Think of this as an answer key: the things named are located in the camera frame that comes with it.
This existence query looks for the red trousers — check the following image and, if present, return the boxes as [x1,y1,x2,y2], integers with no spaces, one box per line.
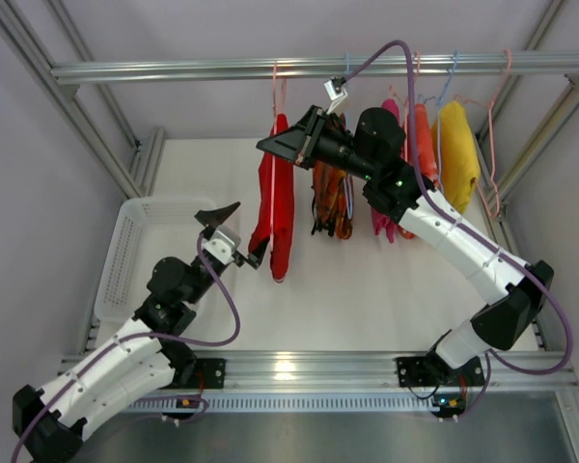
[248,112,295,284]

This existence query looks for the pink hanger with red trousers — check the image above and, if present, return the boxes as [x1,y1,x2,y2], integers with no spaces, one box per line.
[269,60,290,257]

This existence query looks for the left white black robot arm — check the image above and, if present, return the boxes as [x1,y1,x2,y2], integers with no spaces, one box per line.
[11,203,265,462]

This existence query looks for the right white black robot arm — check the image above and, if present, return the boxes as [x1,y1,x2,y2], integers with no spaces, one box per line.
[257,106,554,382]

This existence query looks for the orange black patterned trousers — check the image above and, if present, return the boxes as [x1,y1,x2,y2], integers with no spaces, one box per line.
[310,113,355,241]

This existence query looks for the blue hanger with patterned trousers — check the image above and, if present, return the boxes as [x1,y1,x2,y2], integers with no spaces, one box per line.
[337,51,356,219]

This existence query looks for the orange white tie-dye trousers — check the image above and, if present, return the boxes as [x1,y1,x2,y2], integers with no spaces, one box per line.
[398,102,440,240]

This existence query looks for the magenta trousers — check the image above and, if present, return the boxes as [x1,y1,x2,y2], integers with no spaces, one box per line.
[371,98,405,244]

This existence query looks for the yellow trousers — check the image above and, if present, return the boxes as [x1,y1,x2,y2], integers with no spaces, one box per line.
[431,100,481,214]

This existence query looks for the blue hanger with yellow trousers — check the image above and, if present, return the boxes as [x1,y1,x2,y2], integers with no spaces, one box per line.
[418,50,460,190]

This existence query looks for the empty pink hanger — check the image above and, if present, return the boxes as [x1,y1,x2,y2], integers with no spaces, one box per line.
[454,49,512,219]

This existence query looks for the white plastic perforated basket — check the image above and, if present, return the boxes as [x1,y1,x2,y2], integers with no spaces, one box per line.
[94,196,216,324]

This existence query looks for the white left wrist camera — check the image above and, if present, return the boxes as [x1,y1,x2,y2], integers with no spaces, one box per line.
[204,226,241,265]

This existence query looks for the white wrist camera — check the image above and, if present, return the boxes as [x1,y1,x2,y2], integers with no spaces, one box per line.
[324,77,348,115]
[204,226,241,265]

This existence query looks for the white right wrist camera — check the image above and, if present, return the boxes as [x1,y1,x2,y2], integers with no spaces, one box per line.
[324,77,348,115]

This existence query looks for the aluminium hanging rail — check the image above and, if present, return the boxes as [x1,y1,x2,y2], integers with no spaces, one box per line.
[50,50,579,85]

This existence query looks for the aluminium frame post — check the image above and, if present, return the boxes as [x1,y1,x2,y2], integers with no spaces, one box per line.
[0,1,143,199]

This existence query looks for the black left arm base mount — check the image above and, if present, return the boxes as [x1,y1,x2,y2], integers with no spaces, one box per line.
[170,358,226,391]

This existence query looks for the grey slotted cable duct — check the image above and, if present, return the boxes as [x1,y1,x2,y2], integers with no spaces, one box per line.
[125,392,448,415]

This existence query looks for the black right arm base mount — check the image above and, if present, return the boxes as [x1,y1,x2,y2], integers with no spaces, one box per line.
[396,355,448,389]

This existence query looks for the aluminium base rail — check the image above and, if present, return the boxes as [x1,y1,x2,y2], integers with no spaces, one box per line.
[60,349,579,392]

